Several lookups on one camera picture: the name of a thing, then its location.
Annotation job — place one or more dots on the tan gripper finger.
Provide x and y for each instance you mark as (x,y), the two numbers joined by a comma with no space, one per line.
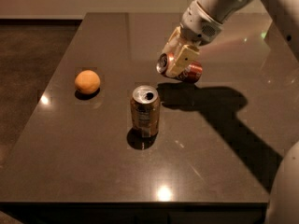
(173,43)
(180,58)

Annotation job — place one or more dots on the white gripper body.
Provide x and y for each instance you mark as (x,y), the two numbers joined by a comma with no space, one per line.
(199,27)

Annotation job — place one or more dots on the red coke can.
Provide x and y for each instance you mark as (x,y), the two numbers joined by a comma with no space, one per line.
(191,74)

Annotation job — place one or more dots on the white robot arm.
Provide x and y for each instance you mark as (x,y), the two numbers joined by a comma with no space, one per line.
(283,204)

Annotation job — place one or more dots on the brown upright soda can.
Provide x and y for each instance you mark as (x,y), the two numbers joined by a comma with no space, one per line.
(145,111)

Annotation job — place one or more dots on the orange fruit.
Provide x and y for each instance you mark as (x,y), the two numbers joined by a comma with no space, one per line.
(87,82)

